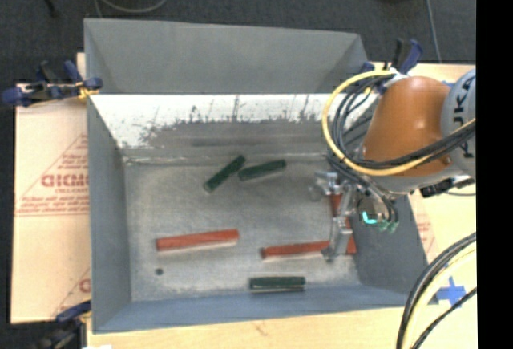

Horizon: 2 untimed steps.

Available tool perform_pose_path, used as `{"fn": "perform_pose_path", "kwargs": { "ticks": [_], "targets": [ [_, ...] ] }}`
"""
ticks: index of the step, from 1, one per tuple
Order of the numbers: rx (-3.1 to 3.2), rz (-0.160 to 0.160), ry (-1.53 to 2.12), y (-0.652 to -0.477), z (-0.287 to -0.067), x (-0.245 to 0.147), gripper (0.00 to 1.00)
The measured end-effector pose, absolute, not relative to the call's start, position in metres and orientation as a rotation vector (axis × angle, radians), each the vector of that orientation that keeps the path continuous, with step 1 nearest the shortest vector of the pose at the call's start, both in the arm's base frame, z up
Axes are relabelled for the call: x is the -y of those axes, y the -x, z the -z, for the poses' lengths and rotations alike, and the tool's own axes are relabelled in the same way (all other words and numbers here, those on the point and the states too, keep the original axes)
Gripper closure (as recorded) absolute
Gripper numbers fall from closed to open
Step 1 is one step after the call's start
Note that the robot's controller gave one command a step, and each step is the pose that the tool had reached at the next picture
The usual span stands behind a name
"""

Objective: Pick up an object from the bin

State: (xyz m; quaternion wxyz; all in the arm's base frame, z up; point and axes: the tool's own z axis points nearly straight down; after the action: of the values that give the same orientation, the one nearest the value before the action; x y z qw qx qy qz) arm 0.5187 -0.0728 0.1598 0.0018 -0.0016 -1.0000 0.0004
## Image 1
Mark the black cylinder on white bracket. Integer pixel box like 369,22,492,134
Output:
418,175,476,198

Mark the red-brown flat block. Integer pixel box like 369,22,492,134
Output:
155,229,240,254
329,193,353,228
260,237,357,261

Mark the grey metal bin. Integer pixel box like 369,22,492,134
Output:
83,18,430,335

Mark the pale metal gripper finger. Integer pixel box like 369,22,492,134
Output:
309,171,345,202
321,217,354,263

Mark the dark green flat block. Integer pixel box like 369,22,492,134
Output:
203,154,247,193
237,159,288,182
248,276,306,294

